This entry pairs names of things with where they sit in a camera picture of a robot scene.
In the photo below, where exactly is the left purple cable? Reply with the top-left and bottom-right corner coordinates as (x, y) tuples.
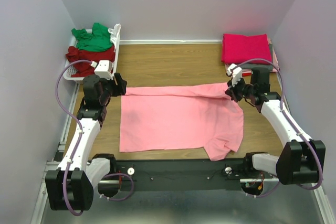
(54, 60), (100, 217)

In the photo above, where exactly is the white garment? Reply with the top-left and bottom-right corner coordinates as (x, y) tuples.
(108, 24), (121, 45)

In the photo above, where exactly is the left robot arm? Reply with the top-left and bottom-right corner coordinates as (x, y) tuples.
(45, 73), (127, 216)

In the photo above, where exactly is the green t shirt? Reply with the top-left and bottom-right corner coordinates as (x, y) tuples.
(71, 23), (113, 52)

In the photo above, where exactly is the folded light pink t shirt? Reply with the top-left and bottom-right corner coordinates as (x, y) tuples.
(241, 39), (278, 72)

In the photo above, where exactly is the folded red t shirt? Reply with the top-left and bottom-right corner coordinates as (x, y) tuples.
(241, 71), (252, 77)

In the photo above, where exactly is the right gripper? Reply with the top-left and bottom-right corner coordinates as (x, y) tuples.
(225, 74), (256, 102)

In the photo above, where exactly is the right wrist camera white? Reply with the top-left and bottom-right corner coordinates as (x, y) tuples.
(226, 63), (243, 87)

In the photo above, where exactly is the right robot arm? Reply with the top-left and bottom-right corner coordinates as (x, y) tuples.
(225, 64), (326, 190)

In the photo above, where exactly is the white plastic basket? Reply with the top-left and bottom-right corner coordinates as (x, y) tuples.
(63, 41), (120, 84)

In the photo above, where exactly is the aluminium frame rail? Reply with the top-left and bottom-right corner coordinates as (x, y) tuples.
(31, 87), (336, 224)

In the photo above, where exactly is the folded magenta t shirt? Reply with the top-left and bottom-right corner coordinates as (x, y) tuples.
(221, 34), (272, 65)

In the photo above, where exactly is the dark red t shirt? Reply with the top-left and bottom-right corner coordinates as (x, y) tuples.
(66, 46), (116, 78)

